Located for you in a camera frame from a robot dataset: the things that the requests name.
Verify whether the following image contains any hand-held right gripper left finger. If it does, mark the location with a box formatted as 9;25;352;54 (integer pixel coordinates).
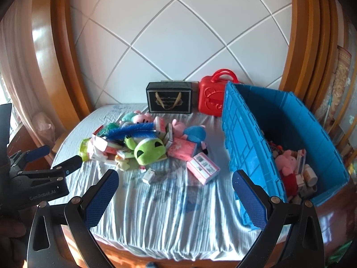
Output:
26;169;119;268

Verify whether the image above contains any sheer pinkish curtain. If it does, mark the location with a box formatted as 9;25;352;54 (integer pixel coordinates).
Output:
0;14;56;146

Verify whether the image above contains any green plastic item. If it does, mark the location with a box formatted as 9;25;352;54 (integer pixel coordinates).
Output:
329;240;353;266

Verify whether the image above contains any blue bottle brush white handle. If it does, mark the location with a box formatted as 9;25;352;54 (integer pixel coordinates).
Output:
106;123;157;140

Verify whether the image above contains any white plastic bottle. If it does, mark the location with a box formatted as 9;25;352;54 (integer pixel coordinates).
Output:
303;164;318;186

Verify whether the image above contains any pink plush toy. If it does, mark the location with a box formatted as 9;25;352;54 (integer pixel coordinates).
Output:
132;111;154;125

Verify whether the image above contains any pig plush blue body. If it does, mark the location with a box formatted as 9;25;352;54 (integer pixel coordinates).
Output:
171;119;210;155

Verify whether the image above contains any white quilted headboard panel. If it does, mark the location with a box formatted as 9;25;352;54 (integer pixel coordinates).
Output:
68;0;293;112

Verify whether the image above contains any green wet wipe pack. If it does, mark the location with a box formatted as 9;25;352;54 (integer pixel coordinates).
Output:
79;139;93;161

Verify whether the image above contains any black gift box gold ribbon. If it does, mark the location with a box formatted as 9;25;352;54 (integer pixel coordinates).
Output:
146;82;199;114

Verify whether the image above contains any wooden headboard frame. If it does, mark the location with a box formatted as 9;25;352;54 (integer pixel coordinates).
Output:
28;0;343;115

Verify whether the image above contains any pink and white small box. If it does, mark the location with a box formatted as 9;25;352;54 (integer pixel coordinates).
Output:
154;116;167;134

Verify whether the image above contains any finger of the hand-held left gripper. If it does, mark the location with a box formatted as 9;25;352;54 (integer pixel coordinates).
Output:
25;145;51;162
52;156;83;177

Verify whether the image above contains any green frog plush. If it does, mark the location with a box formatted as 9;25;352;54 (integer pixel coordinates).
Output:
125;135;168;166

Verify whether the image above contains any blue plastic crate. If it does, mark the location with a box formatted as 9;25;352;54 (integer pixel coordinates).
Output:
221;81;350;232

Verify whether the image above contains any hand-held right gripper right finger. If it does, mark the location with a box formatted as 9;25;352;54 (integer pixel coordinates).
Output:
231;169;327;268

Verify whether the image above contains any pink box with barcode label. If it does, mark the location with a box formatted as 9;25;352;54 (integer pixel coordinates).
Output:
186;152;221;185

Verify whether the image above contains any pig plush red dress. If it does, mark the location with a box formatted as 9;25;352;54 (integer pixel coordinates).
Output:
275;149;299;197

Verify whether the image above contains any white box brown edge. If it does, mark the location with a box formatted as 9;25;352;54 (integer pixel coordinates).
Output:
164;123;175;149

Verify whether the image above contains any teal plush toy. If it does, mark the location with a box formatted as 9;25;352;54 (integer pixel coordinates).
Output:
121;112;140;125

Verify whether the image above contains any pink floral tissue pack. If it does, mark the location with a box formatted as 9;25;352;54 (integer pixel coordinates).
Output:
167;137;197;158

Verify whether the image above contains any patterned wall hanging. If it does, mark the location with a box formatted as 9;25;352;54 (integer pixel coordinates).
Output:
325;45;352;134

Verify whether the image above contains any white box red green stripe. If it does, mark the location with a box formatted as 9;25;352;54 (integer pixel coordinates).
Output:
104;141;125;155

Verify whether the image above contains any cream plush toy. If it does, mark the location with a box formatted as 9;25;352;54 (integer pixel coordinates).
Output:
115;156;133;171

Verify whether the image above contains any red toy suitcase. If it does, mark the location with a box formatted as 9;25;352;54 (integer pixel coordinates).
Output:
199;69;244;118

